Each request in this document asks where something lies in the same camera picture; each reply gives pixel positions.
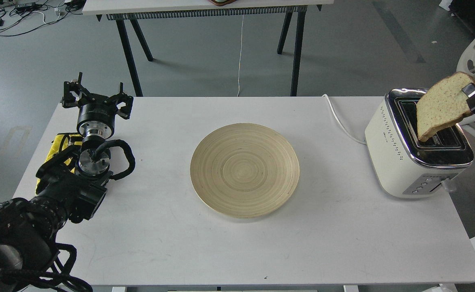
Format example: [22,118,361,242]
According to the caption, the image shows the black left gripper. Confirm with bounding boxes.
[61,72,133,137]

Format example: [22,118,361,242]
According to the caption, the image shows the round wooden plate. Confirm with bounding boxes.
[190,123,300,218]

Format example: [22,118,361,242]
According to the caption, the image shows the slice of brown bread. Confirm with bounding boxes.
[417,71,475,142]

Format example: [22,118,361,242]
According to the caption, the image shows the brown object on back table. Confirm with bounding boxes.
[209,0,236,6]

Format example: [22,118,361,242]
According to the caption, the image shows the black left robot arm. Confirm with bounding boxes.
[0,73,136,292]

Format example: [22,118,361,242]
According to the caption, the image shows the thin white hanging cable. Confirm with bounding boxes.
[237,15,245,97]

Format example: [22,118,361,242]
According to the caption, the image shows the black floor cables and adapters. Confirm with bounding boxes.
[0,0,87,43]

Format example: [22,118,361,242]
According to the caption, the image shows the white toaster power cable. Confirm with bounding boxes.
[322,94,368,145]

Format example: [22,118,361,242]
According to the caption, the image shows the white table with black legs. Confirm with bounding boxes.
[82,0,333,97]

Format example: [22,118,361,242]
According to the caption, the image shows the white chrome toaster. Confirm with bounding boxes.
[365,88,473,198]

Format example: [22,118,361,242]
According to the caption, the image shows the yellow cloth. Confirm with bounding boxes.
[35,133,83,195]

